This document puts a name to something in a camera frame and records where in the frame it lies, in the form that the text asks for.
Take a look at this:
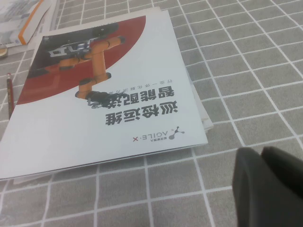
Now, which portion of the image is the red pencil with eraser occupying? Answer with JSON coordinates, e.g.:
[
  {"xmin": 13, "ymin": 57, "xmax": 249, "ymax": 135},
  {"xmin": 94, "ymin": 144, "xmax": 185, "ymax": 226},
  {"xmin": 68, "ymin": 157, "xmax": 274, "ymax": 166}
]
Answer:
[{"xmin": 6, "ymin": 72, "xmax": 15, "ymax": 119}]

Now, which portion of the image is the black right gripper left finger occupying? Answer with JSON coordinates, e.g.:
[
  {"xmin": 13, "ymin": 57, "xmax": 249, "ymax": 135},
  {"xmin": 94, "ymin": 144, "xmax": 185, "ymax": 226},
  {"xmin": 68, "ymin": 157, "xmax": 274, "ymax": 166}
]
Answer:
[{"xmin": 232, "ymin": 147, "xmax": 280, "ymax": 227}]

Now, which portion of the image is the grey checked tablecloth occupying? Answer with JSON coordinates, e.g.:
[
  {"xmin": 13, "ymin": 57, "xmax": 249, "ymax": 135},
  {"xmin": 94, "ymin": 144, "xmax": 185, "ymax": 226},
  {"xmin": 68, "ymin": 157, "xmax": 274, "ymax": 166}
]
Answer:
[{"xmin": 0, "ymin": 0, "xmax": 303, "ymax": 227}]

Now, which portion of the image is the white ROS book orange edge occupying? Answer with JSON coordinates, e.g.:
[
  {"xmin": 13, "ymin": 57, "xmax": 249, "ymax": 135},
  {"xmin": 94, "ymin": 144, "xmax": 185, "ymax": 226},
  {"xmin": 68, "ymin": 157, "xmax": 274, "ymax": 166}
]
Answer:
[{"xmin": 0, "ymin": 0, "xmax": 45, "ymax": 45}]

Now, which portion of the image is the AgileX brochure with orange robot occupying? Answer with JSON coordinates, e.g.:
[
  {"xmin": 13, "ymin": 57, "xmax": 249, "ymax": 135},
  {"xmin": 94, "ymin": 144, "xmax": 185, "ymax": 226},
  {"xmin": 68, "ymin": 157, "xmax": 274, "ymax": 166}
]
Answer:
[{"xmin": 0, "ymin": 10, "xmax": 209, "ymax": 180}]

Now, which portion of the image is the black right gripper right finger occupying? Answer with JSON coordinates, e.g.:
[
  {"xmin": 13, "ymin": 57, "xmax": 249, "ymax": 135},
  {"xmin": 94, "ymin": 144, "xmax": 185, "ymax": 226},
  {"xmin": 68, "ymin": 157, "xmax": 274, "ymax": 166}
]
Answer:
[{"xmin": 261, "ymin": 146, "xmax": 303, "ymax": 227}]

